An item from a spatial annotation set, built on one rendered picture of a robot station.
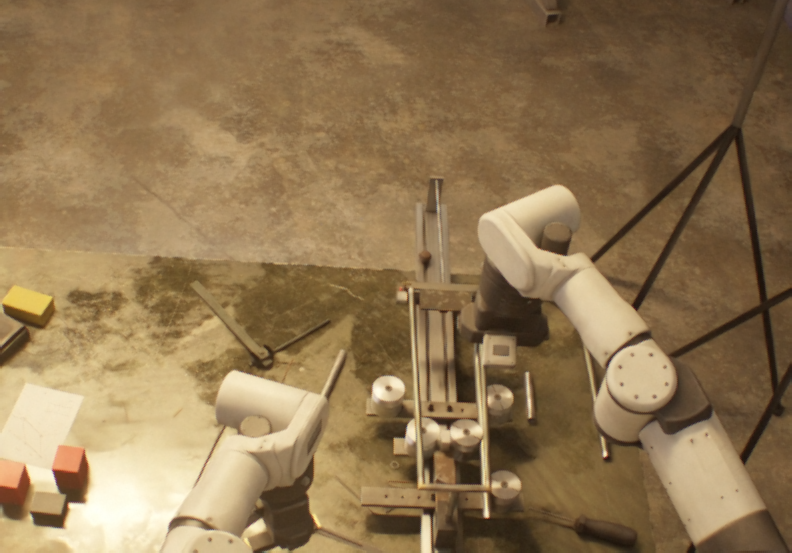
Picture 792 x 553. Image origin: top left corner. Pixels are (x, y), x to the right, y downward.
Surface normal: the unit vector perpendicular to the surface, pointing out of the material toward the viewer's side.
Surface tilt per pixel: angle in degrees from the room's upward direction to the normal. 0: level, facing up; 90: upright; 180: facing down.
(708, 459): 16
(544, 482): 0
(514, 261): 89
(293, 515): 85
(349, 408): 0
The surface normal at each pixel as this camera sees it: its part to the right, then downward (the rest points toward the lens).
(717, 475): -0.01, -0.48
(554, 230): 0.10, -0.70
